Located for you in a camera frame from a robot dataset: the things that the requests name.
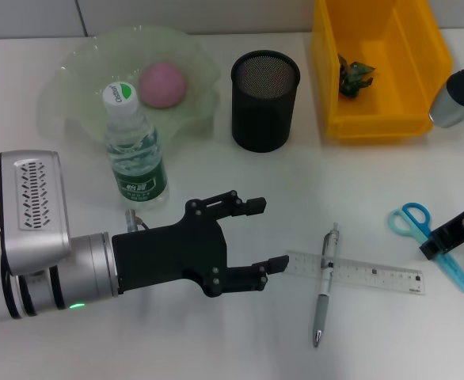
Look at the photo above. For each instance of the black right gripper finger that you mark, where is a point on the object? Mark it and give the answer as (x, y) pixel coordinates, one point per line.
(430, 247)
(440, 252)

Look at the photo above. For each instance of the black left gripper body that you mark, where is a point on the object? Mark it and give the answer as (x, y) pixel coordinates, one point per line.
(168, 253)

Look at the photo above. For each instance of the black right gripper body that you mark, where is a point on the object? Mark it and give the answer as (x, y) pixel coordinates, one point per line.
(459, 227)

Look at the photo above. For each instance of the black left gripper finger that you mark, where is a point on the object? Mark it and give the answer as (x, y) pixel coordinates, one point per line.
(277, 264)
(255, 205)

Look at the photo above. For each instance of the light blue scissors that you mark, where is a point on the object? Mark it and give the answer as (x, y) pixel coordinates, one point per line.
(414, 221)

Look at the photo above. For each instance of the clear plastic ruler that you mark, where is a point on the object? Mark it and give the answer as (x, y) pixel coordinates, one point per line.
(374, 273)

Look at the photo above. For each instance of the clear green label water bottle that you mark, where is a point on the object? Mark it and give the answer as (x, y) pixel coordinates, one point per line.
(137, 170)

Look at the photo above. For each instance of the pink peach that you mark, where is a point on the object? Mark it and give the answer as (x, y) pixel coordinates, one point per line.
(161, 85)

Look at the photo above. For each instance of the green plastic wrapper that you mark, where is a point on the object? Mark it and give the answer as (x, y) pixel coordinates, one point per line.
(354, 79)

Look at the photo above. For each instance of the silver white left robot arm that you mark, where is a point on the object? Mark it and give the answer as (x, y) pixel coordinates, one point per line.
(89, 269)

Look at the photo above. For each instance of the silver grey ballpoint pen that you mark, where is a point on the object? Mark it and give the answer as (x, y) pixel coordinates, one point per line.
(322, 308)

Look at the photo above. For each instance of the black mesh pen holder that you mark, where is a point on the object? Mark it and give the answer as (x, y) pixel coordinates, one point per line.
(263, 111)

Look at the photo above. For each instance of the green glass fruit plate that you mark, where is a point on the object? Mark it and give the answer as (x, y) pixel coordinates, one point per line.
(77, 79)

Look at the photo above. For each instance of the yellow plastic bin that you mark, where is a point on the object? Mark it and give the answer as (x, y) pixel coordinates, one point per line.
(374, 118)

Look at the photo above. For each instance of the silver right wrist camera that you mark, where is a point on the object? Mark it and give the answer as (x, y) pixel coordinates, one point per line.
(457, 103)

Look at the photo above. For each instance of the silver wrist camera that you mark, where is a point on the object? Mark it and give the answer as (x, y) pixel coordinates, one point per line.
(457, 103)
(34, 198)

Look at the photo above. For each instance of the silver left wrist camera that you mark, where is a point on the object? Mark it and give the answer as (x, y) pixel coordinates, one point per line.
(34, 198)

